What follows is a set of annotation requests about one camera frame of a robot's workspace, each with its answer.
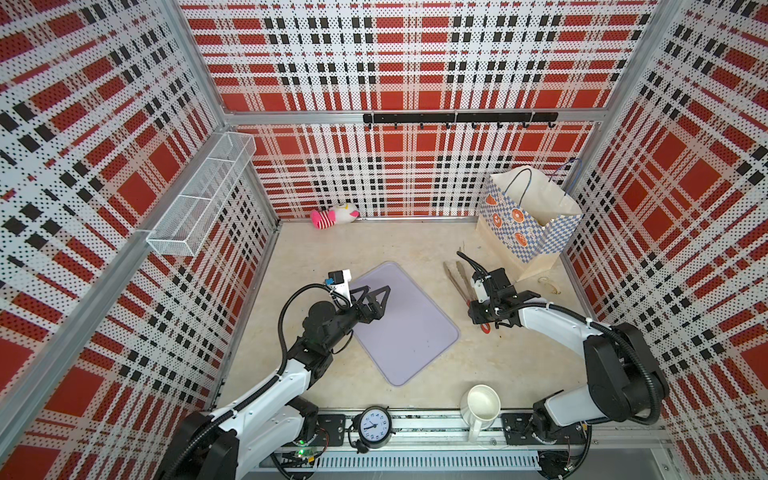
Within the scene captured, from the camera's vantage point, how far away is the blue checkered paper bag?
879 millimetres

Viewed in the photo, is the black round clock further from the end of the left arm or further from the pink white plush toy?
the pink white plush toy

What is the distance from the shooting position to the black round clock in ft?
2.35

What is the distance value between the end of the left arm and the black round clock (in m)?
0.23

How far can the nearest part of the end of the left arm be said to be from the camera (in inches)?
23.8

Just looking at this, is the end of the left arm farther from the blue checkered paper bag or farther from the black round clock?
the blue checkered paper bag

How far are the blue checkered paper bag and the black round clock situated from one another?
0.63 m

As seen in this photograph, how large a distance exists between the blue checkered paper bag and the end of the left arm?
0.49 meters
